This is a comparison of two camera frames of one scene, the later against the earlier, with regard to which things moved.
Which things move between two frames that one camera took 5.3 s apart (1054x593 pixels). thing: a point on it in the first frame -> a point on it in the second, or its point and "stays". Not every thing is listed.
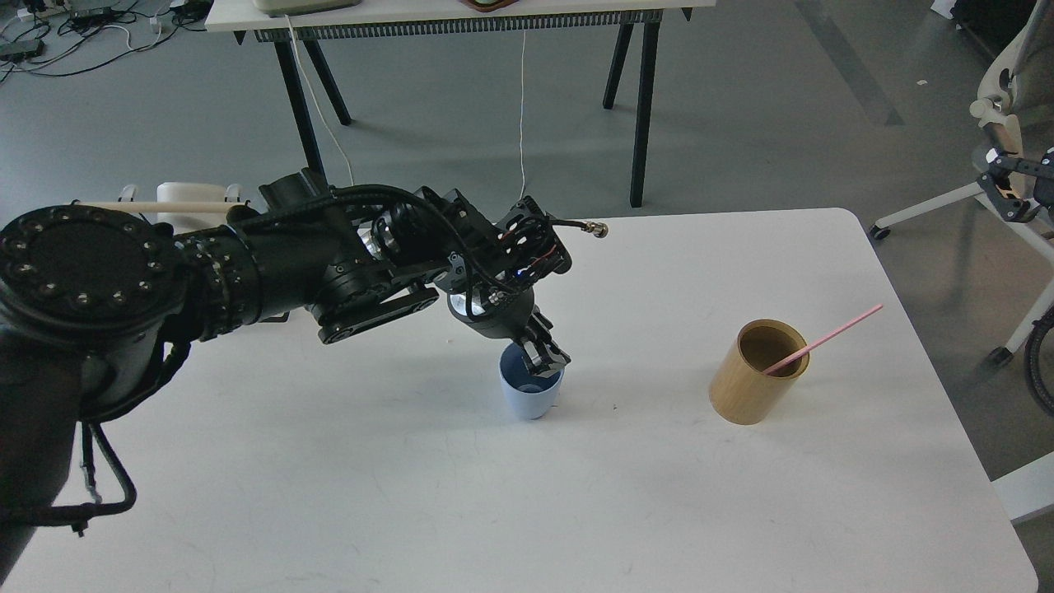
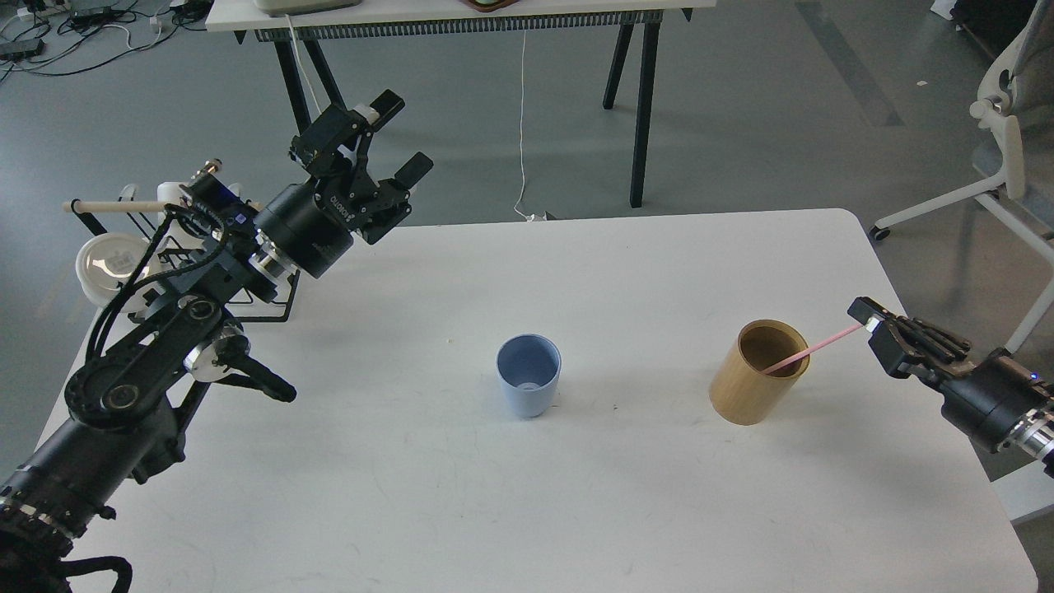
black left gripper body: x=497 y=313 -> x=312 y=224
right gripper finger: x=999 y=169 -> x=899 y=357
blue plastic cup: x=529 y=396 stays
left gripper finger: x=533 y=358 -> x=389 y=201
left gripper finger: x=555 y=357 -> x=338 y=132
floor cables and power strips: x=58 y=37 stays
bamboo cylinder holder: x=740 y=391 stays
